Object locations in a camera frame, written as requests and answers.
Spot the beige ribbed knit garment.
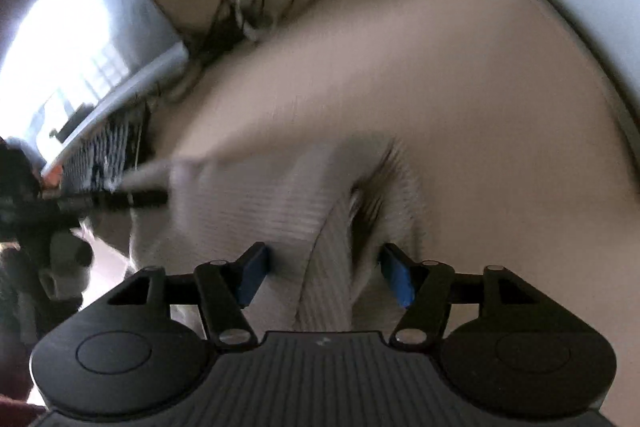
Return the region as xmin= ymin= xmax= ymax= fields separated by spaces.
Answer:
xmin=87 ymin=135 xmax=426 ymax=334

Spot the black computer keyboard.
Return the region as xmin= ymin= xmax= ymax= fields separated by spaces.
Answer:
xmin=60 ymin=104 xmax=152 ymax=194

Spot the black curved computer monitor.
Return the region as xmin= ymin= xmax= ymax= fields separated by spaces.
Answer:
xmin=1 ymin=0 xmax=189 ymax=171

